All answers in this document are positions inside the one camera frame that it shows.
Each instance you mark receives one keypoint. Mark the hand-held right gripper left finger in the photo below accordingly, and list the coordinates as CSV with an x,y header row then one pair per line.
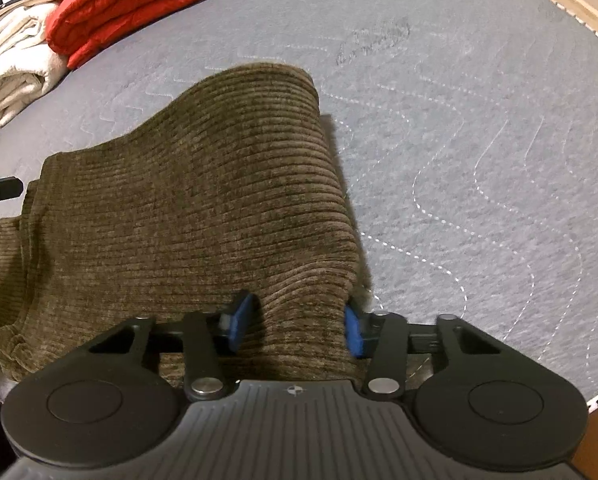
x,y
242,322

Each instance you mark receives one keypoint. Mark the cream folded blanket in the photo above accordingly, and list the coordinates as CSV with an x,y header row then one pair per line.
x,y
14,65

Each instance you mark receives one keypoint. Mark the grey quilted mattress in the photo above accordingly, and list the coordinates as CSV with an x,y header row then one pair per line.
x,y
454,160

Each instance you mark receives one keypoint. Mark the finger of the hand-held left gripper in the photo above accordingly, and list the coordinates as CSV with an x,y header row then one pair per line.
x,y
1,190

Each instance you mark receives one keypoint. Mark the red folded quilt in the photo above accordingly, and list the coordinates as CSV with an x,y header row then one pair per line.
x,y
129,5

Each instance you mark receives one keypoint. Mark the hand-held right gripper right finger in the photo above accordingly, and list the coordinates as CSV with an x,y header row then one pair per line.
x,y
355,332

